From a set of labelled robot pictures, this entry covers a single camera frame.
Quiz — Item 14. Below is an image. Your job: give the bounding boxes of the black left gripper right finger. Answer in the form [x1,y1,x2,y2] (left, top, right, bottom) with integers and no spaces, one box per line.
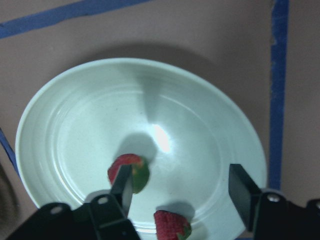
[228,163,262,232]

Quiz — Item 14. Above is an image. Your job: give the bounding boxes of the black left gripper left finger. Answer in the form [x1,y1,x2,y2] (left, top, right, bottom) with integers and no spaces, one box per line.
[110,164,133,217]

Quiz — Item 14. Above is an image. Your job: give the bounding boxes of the round red strawberry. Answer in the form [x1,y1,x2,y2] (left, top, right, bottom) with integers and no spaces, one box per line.
[153,210,192,240]

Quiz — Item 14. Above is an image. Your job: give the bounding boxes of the light green plate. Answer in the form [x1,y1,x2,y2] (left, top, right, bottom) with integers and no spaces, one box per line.
[15,58,267,240]

